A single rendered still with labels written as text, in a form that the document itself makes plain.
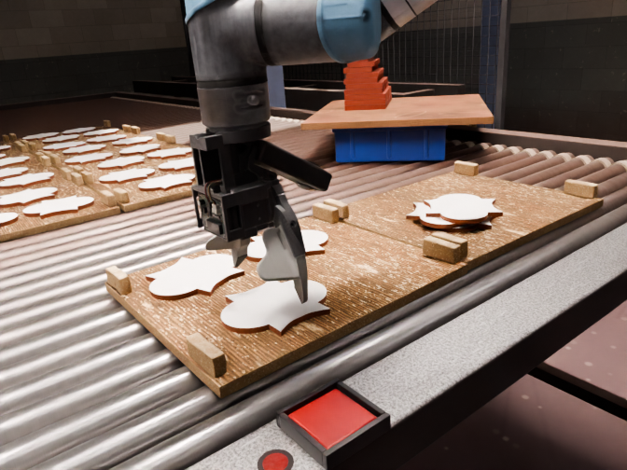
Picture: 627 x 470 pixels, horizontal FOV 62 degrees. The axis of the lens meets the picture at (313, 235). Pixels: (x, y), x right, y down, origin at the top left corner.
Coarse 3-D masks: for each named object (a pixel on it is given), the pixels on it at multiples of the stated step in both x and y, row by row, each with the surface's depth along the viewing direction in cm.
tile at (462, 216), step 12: (432, 204) 94; (444, 204) 94; (456, 204) 93; (468, 204) 93; (480, 204) 92; (492, 204) 92; (432, 216) 90; (444, 216) 88; (456, 216) 87; (468, 216) 87; (480, 216) 87
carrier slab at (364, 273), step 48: (336, 240) 88; (384, 240) 87; (144, 288) 75; (240, 288) 73; (336, 288) 71; (384, 288) 70; (432, 288) 72; (240, 336) 61; (288, 336) 61; (336, 336) 62; (240, 384) 54
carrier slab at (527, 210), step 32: (384, 192) 112; (416, 192) 111; (448, 192) 109; (480, 192) 108; (512, 192) 106; (544, 192) 105; (352, 224) 96; (384, 224) 94; (416, 224) 93; (512, 224) 89; (544, 224) 88; (480, 256) 78
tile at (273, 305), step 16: (256, 288) 71; (272, 288) 71; (288, 288) 70; (320, 288) 70; (240, 304) 67; (256, 304) 67; (272, 304) 66; (288, 304) 66; (304, 304) 66; (320, 304) 66; (224, 320) 63; (240, 320) 63; (256, 320) 63; (272, 320) 63; (288, 320) 62; (304, 320) 64
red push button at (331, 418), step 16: (320, 400) 51; (336, 400) 50; (352, 400) 50; (288, 416) 49; (304, 416) 49; (320, 416) 48; (336, 416) 48; (352, 416) 48; (368, 416) 48; (320, 432) 47; (336, 432) 46; (352, 432) 46
